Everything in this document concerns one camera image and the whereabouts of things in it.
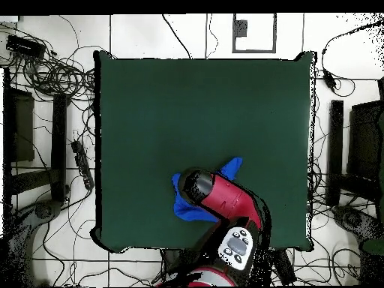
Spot blue shirt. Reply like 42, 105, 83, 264
171, 156, 243, 223

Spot dark green table cloth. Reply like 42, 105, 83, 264
90, 49, 318, 253

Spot small dark grey square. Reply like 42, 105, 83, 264
233, 19, 249, 38

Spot long black power strip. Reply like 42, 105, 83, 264
271, 248, 298, 286

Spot grey stand base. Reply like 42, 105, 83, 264
5, 199, 64, 288
331, 205, 383, 241

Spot black power adapter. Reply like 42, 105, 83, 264
322, 69, 337, 91

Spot black electronics box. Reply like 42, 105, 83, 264
5, 34, 47, 59

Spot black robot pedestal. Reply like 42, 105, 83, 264
160, 248, 185, 271

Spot black metal stand frame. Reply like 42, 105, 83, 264
2, 67, 68, 208
325, 76, 384, 208

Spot tangled black cables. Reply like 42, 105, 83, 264
0, 23, 98, 103

